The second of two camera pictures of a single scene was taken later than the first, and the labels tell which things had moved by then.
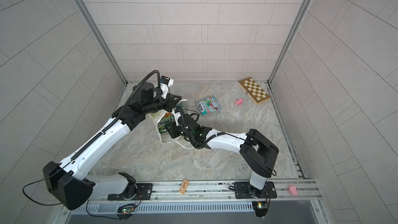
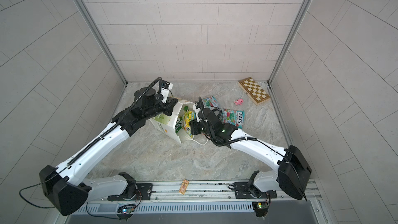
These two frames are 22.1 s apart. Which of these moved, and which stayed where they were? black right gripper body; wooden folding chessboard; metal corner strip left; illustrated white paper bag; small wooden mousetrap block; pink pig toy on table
Moved: black right gripper body; illustrated white paper bag
Stayed: pink pig toy on table; small wooden mousetrap block; wooden folding chessboard; metal corner strip left
